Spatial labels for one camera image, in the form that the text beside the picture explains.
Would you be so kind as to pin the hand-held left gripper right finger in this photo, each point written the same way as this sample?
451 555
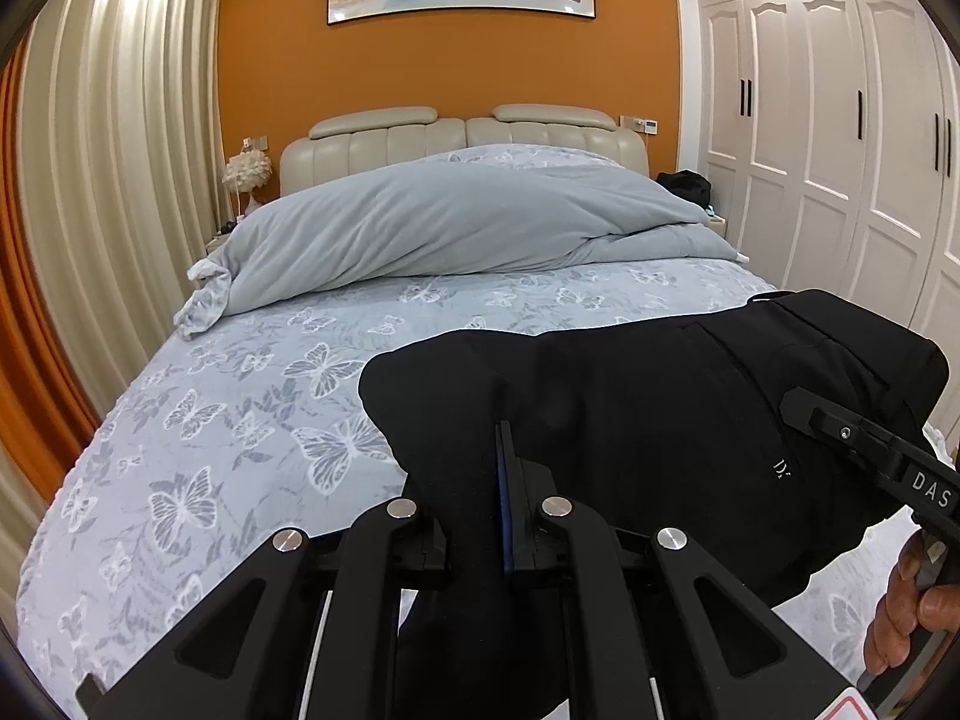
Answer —
504 495

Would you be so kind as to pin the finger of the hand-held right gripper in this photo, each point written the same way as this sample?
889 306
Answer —
840 427

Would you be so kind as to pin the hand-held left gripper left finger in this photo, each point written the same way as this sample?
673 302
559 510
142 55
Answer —
420 540

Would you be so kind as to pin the black pants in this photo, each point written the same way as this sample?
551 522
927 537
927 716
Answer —
660 405

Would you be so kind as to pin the person's right hand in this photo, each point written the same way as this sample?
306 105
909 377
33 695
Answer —
896 615

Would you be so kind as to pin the bed with butterfly sheet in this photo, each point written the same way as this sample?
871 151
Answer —
225 427

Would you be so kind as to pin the white nightstand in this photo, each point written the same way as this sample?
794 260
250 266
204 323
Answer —
718 223

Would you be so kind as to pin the grey duvet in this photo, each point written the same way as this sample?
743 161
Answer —
465 217

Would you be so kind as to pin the black bag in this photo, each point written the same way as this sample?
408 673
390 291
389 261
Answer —
684 186

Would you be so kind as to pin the white panelled wardrobe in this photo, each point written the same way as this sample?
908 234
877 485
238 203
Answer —
825 127

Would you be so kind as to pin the cream curtain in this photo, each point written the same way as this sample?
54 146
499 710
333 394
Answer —
30 480
127 165

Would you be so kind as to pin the white flower table lamp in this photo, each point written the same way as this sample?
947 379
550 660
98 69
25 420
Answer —
247 169

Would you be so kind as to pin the orange curtain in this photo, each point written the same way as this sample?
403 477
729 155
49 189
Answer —
37 315

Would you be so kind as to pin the wall control panel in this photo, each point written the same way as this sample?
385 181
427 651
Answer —
639 124

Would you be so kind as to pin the wall switch plate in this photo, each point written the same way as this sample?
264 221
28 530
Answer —
255 141

